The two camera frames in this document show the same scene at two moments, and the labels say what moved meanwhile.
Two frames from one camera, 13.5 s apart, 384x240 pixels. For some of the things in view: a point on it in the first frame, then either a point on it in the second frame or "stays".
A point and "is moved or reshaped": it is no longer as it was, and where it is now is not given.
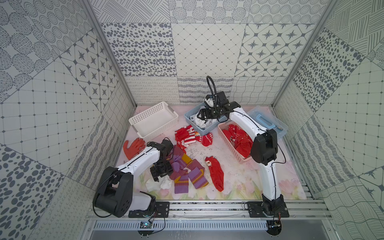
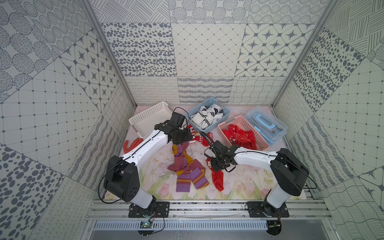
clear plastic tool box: (265, 117) stays
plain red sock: (216, 172) stays
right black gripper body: (211, 113) to (218, 164)
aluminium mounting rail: (221, 210) stays
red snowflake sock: (239, 139) stays
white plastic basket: (155, 121) stays
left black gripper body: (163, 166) to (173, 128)
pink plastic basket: (240, 143) stays
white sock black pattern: (202, 123) is moved or reshaped
